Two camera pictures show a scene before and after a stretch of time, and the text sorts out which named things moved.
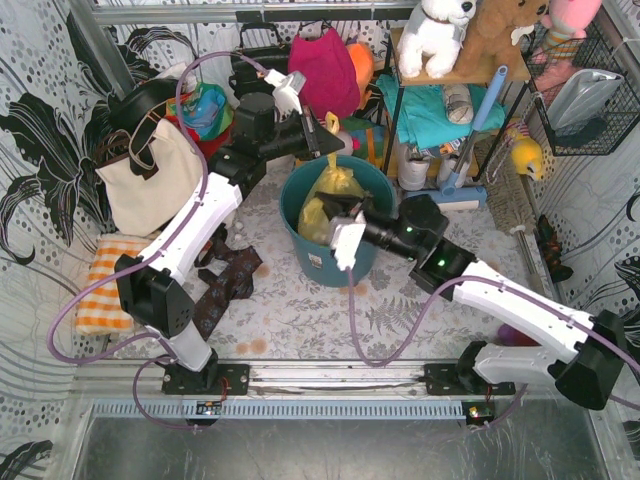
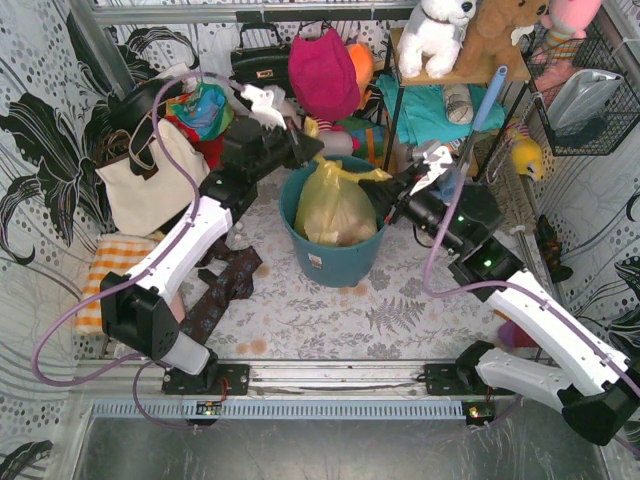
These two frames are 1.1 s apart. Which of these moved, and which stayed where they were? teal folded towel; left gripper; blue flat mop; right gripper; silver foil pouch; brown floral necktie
Moved: left gripper; right gripper
Stayed: teal folded towel; blue flat mop; brown floral necktie; silver foil pouch
